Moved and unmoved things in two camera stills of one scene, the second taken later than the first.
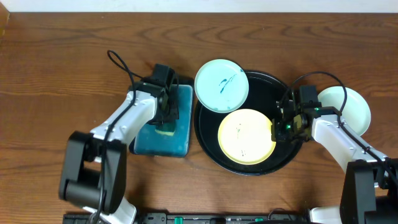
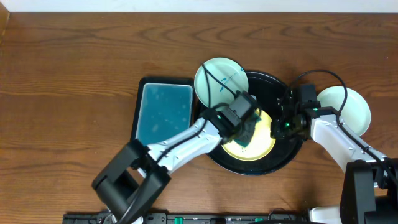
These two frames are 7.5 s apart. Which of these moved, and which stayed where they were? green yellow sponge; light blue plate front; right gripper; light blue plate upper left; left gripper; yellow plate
Moved: green yellow sponge; left gripper
Stayed: yellow plate; right gripper; light blue plate front; light blue plate upper left
